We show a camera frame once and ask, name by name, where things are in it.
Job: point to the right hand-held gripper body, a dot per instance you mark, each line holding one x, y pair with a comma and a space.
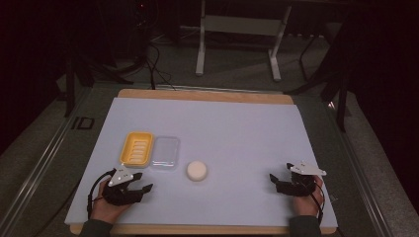
298, 186

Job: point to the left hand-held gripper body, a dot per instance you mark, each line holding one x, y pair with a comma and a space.
122, 194

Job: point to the person's right hand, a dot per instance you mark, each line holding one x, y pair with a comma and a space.
305, 205

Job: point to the person's left hand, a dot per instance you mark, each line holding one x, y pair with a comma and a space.
105, 210

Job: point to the yellow soap dish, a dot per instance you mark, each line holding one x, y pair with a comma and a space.
136, 148

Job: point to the clear plastic lid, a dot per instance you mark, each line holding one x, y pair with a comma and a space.
165, 154

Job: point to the round white soap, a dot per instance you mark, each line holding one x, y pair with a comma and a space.
197, 170

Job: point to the white foam mat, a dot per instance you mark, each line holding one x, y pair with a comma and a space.
230, 138

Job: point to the black metal stand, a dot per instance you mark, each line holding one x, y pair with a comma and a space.
342, 108
69, 95

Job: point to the wooden table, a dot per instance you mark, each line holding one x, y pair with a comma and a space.
204, 96

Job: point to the dark equipment tower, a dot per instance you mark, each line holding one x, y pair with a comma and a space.
141, 33

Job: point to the white metal stand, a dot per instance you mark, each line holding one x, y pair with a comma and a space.
243, 25

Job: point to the metal floor rail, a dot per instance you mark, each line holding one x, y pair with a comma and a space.
39, 171
214, 89
364, 184

